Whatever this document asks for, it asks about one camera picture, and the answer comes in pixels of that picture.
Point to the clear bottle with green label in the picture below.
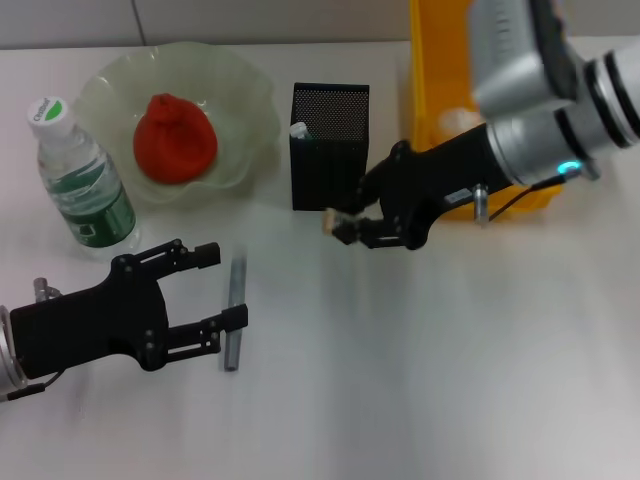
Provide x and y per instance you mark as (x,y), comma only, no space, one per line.
(90,210)

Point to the mint green utility knife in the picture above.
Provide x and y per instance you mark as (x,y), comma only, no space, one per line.
(299,131)

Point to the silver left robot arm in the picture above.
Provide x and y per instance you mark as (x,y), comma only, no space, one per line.
(9,365)

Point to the grey metallic pen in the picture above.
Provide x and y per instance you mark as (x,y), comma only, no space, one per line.
(236,285)

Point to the pale green glass fruit plate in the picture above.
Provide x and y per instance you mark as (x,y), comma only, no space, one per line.
(240,100)

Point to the yellow plastic bin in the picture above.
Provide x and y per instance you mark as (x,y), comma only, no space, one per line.
(435,75)

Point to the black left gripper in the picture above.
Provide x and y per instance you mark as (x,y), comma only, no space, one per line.
(85,325)

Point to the white paper ball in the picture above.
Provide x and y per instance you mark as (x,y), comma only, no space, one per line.
(455,122)

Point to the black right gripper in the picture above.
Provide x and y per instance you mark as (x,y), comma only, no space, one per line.
(440,175)

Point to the beige eraser with barcode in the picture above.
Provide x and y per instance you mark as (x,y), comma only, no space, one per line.
(334,220)

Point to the red-orange soft orange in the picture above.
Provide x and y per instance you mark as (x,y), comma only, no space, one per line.
(175,145)

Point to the black mesh pen holder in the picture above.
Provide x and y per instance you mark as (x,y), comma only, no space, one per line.
(327,170)

